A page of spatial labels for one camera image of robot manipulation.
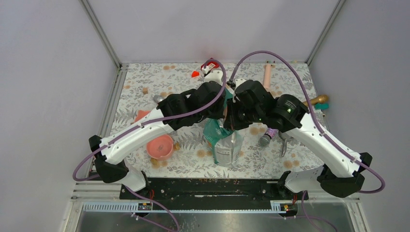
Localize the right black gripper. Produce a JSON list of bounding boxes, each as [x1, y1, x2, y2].
[[224, 97, 263, 131]]

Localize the green silver pet food bag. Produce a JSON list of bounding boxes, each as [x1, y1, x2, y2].
[[203, 90, 243, 168]]

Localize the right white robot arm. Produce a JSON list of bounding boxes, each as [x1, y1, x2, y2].
[[224, 79, 372, 199]]

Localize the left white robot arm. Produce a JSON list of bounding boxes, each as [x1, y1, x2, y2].
[[88, 81, 226, 199]]

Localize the pink pet bowl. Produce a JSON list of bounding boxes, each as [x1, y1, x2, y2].
[[146, 134, 174, 161]]

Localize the orange red small block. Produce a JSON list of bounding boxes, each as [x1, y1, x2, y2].
[[191, 71, 200, 78]]

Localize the purple glitter microphone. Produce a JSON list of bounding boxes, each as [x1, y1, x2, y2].
[[258, 128, 278, 147]]

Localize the silver microphone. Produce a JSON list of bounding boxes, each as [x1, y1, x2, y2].
[[153, 95, 164, 104]]

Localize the red small box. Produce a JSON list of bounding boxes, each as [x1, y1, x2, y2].
[[201, 61, 220, 73]]

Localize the pink cylinder toy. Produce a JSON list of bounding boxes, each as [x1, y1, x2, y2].
[[263, 63, 272, 90]]

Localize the metal scissors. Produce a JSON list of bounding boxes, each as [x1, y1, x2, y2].
[[279, 132, 293, 157]]

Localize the floral table mat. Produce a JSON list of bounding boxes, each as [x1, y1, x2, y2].
[[111, 63, 322, 179]]

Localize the pink scoop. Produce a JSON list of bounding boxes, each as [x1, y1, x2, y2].
[[133, 110, 150, 123]]

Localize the teal small block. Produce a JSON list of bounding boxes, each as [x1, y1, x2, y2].
[[314, 103, 329, 110]]

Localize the gold microphone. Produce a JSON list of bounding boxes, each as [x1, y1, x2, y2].
[[309, 95, 329, 106]]

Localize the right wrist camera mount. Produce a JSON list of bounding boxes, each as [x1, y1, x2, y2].
[[226, 78, 246, 91]]

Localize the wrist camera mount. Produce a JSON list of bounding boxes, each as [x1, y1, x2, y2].
[[226, 78, 246, 91], [202, 68, 223, 86]]

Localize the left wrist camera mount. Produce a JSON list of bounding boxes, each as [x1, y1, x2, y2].
[[202, 68, 223, 86]]

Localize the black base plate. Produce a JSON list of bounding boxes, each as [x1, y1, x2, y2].
[[138, 177, 308, 210]]

